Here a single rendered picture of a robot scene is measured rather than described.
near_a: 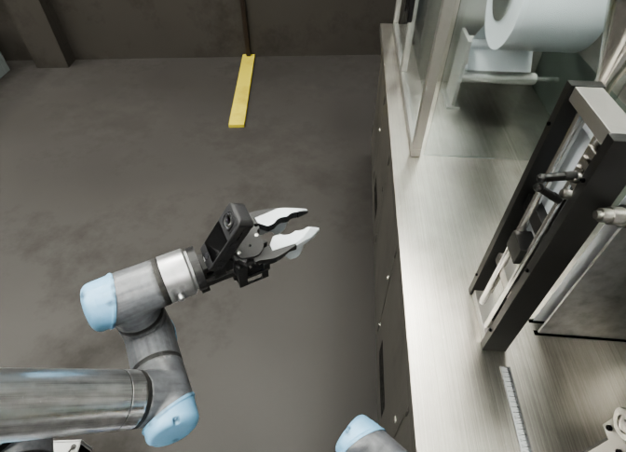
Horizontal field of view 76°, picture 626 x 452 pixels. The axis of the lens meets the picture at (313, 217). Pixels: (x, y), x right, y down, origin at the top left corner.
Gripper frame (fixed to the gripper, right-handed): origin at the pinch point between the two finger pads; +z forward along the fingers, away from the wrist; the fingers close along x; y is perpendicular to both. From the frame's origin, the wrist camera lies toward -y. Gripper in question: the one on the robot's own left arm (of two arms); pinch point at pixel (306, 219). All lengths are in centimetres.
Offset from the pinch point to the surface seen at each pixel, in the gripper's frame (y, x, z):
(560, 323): 25, 32, 47
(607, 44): -15, -4, 70
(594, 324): 23, 35, 52
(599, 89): -22.2, 11.4, 40.5
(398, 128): 41, -51, 67
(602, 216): -13.8, 25.4, 31.0
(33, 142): 160, -257, -88
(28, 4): 122, -391, -63
